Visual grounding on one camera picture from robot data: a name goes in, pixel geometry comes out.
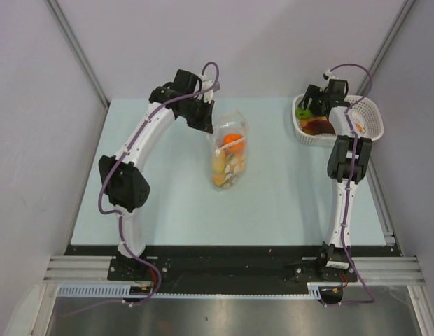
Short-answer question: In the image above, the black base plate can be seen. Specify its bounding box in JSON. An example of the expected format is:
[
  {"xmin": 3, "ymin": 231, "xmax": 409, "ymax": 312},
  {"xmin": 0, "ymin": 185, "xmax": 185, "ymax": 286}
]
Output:
[{"xmin": 64, "ymin": 245, "xmax": 400, "ymax": 294}]

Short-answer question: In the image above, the clear zip top bag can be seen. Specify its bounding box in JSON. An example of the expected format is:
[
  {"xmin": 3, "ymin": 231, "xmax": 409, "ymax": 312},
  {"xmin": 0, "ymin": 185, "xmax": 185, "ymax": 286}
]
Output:
[{"xmin": 208, "ymin": 110, "xmax": 249, "ymax": 190}]

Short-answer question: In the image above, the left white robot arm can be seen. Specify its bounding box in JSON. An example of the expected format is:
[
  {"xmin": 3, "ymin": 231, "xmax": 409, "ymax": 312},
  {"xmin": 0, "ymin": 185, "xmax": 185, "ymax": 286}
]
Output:
[{"xmin": 97, "ymin": 69, "xmax": 218, "ymax": 280}]

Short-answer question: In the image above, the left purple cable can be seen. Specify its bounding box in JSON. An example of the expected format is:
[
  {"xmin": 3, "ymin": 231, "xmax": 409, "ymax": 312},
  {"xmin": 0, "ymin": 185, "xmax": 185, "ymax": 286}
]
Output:
[{"xmin": 98, "ymin": 62, "xmax": 220, "ymax": 312}]

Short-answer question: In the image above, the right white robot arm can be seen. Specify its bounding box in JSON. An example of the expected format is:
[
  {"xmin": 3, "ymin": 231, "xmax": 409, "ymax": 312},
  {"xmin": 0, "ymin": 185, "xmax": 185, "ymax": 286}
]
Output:
[{"xmin": 298, "ymin": 78, "xmax": 372, "ymax": 281}]

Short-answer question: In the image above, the orange toy tangerine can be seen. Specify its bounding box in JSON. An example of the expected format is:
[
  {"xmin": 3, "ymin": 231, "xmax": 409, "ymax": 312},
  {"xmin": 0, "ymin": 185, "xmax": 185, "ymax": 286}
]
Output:
[{"xmin": 222, "ymin": 134, "xmax": 245, "ymax": 151}]

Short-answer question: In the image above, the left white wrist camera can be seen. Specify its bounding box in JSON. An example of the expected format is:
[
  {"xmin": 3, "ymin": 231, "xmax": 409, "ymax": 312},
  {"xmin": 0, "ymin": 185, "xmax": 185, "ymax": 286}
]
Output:
[{"xmin": 199, "ymin": 74, "xmax": 220, "ymax": 104}]

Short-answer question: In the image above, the pink yellow toy peach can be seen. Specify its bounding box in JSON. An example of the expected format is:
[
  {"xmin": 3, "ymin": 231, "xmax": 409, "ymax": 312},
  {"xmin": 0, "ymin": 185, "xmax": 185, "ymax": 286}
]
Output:
[{"xmin": 225, "ymin": 146, "xmax": 245, "ymax": 166}]

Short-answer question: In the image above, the white plastic basket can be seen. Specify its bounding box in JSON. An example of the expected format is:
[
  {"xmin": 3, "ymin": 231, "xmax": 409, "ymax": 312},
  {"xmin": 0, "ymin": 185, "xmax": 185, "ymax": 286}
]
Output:
[{"xmin": 291, "ymin": 94, "xmax": 384, "ymax": 148}]

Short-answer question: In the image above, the green toy apple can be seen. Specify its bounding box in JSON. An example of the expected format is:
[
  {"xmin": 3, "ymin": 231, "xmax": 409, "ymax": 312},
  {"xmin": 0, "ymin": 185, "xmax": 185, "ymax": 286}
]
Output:
[{"xmin": 295, "ymin": 107, "xmax": 313, "ymax": 120}]

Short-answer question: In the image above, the aluminium frame rail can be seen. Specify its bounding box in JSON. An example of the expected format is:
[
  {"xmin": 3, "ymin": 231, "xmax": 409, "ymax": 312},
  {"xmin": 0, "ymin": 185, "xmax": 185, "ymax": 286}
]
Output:
[{"xmin": 44, "ymin": 256, "xmax": 426, "ymax": 286}]

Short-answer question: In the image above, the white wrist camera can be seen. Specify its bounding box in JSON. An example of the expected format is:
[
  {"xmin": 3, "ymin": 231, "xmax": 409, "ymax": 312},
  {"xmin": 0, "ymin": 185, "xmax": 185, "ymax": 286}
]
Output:
[
  {"xmin": 321, "ymin": 69, "xmax": 337, "ymax": 92},
  {"xmin": 199, "ymin": 74, "xmax": 220, "ymax": 104}
]

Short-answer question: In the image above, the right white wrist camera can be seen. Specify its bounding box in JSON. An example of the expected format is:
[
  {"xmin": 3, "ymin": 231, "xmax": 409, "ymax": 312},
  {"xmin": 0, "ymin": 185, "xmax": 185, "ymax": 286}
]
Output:
[{"xmin": 321, "ymin": 69, "xmax": 337, "ymax": 92}]

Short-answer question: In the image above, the white slotted cable duct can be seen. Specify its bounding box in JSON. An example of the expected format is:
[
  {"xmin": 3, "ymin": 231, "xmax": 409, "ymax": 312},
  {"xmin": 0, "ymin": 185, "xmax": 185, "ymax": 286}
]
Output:
[{"xmin": 57, "ymin": 283, "xmax": 321, "ymax": 300}]

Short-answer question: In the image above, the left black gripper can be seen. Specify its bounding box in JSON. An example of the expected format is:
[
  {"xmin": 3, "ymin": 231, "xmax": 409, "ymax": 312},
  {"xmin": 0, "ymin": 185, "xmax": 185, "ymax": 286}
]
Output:
[{"xmin": 179, "ymin": 97, "xmax": 214, "ymax": 134}]

